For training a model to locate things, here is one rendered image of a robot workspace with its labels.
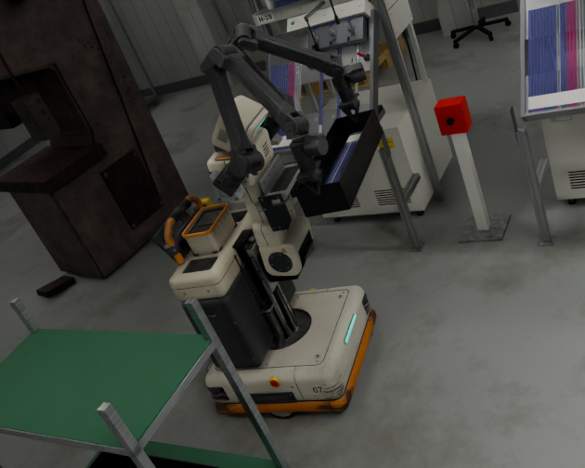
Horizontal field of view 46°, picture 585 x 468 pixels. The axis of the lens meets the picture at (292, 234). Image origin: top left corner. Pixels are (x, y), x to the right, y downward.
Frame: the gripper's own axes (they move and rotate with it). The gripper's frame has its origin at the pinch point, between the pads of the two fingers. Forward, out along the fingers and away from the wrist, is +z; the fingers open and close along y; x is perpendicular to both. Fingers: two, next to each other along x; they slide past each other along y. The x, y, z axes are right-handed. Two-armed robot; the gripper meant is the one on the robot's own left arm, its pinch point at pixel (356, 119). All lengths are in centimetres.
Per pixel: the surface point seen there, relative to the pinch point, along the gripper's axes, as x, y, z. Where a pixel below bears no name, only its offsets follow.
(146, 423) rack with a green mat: 32, -144, 14
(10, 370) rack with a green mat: 107, -119, 13
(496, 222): -26, 78, 110
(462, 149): -21, 72, 59
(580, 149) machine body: -75, 81, 77
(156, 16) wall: 398, 509, 10
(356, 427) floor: 23, -64, 110
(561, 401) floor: -59, -52, 111
